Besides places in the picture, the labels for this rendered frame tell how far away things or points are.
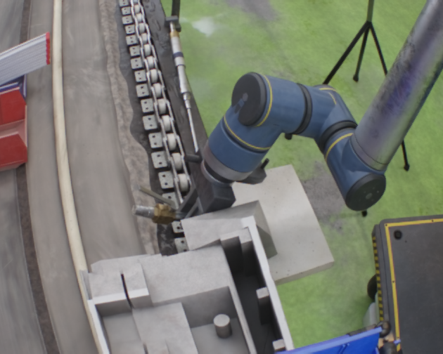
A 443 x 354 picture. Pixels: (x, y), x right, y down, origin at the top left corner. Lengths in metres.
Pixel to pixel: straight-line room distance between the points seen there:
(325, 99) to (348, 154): 0.14
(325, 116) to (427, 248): 0.99
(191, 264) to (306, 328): 1.10
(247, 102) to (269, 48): 2.00
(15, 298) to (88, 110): 0.65
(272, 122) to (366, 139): 0.20
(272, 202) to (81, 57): 0.78
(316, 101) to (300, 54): 1.95
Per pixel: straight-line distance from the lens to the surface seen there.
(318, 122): 1.51
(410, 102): 1.34
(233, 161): 1.51
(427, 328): 2.22
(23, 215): 1.85
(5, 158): 1.91
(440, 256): 2.39
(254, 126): 1.46
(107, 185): 1.87
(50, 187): 1.89
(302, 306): 2.58
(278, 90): 1.45
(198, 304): 1.47
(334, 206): 2.85
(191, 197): 1.66
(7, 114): 2.02
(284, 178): 1.84
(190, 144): 1.93
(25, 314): 1.67
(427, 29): 1.28
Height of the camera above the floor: 2.19
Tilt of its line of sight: 50 degrees down
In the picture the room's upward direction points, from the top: 4 degrees clockwise
